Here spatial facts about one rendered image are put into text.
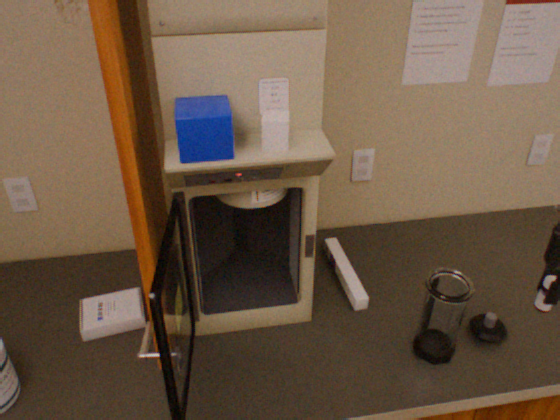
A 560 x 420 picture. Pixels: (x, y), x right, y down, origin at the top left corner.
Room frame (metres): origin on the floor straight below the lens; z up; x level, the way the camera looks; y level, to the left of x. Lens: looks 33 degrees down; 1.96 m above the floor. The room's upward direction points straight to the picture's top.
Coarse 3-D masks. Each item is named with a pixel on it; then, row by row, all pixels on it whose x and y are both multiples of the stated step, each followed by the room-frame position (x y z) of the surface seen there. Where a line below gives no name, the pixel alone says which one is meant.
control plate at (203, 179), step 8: (280, 168) 0.85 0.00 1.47; (184, 176) 0.82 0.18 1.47; (192, 176) 0.83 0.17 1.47; (200, 176) 0.83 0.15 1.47; (208, 176) 0.84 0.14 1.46; (216, 176) 0.84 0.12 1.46; (224, 176) 0.85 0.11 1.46; (232, 176) 0.86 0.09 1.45; (240, 176) 0.86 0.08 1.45; (248, 176) 0.87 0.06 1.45; (256, 176) 0.88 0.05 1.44; (272, 176) 0.89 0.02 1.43; (192, 184) 0.87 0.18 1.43; (200, 184) 0.88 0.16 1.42; (208, 184) 0.88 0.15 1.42; (216, 184) 0.89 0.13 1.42
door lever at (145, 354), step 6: (150, 324) 0.70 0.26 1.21; (150, 330) 0.68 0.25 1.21; (144, 336) 0.67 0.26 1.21; (150, 336) 0.67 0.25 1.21; (144, 342) 0.65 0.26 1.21; (150, 342) 0.66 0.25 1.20; (144, 348) 0.64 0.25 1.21; (138, 354) 0.63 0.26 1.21; (144, 354) 0.62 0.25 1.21; (150, 354) 0.63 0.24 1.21; (156, 354) 0.63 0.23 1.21; (144, 360) 0.62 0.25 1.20
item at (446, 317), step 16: (432, 272) 0.90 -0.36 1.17; (448, 272) 0.91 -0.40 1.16; (432, 288) 0.85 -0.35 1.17; (448, 288) 0.90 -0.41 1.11; (464, 288) 0.87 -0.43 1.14; (432, 304) 0.84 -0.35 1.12; (448, 304) 0.82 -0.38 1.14; (464, 304) 0.83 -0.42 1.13; (432, 320) 0.84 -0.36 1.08; (448, 320) 0.82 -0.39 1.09; (416, 336) 0.88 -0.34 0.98; (432, 336) 0.83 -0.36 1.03; (448, 336) 0.82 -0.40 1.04; (432, 352) 0.83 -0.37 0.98; (448, 352) 0.83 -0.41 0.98
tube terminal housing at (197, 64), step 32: (256, 32) 0.94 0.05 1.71; (288, 32) 0.95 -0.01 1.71; (320, 32) 0.96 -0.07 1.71; (160, 64) 0.91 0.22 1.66; (192, 64) 0.92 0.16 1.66; (224, 64) 0.93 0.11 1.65; (256, 64) 0.94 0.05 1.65; (288, 64) 0.95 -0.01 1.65; (320, 64) 0.96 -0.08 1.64; (160, 96) 0.90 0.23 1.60; (256, 96) 0.94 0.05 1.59; (320, 96) 0.96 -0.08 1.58; (256, 128) 0.94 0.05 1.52; (320, 128) 0.96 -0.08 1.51; (192, 192) 0.91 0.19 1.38; (224, 192) 0.92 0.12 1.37; (192, 256) 0.91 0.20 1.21; (224, 320) 0.92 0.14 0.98; (256, 320) 0.93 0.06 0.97; (288, 320) 0.95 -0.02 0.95
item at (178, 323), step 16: (176, 224) 0.84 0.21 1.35; (176, 240) 0.82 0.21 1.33; (160, 256) 0.69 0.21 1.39; (176, 256) 0.80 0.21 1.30; (176, 272) 0.77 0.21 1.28; (176, 288) 0.75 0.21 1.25; (176, 304) 0.73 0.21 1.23; (176, 320) 0.71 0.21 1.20; (176, 336) 0.69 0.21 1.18; (160, 352) 0.58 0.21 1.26; (176, 368) 0.65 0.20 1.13; (176, 384) 0.63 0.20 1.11
